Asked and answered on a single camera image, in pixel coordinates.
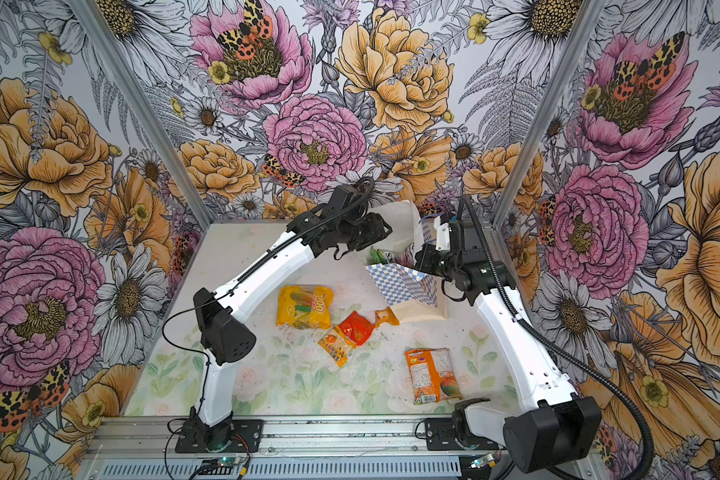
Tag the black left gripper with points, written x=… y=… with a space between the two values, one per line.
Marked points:
x=376 y=232

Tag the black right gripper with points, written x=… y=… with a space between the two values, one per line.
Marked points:
x=423 y=258

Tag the green chips snack bag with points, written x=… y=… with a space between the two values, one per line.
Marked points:
x=379 y=256

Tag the blue checkered paper bag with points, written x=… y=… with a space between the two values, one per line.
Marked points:
x=412 y=295

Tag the small orange candy packet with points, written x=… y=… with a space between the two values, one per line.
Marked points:
x=385 y=316

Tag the yellow snack bag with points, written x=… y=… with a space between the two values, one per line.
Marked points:
x=304 y=307

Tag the red snack packet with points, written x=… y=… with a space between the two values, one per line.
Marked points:
x=357 y=328

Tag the orange white snack bag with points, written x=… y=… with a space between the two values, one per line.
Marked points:
x=432 y=375

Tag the orange yellow snack packet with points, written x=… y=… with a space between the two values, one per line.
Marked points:
x=337 y=345

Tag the purple Fox's candy bag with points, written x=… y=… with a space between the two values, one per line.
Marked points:
x=406 y=259

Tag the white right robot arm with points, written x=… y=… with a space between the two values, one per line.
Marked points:
x=552 y=424

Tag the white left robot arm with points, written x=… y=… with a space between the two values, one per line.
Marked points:
x=221 y=315

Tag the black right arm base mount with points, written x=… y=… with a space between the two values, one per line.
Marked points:
x=452 y=433

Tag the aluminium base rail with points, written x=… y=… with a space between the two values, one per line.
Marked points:
x=285 y=436

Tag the aluminium corner post left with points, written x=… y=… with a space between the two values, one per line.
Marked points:
x=105 y=43

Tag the aluminium corner post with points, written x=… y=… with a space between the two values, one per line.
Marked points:
x=105 y=43
x=582 y=31

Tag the aluminium corner post right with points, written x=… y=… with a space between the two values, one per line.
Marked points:
x=582 y=31

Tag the white slotted cable duct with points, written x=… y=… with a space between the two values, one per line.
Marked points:
x=360 y=467

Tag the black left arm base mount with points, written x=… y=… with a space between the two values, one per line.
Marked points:
x=229 y=436

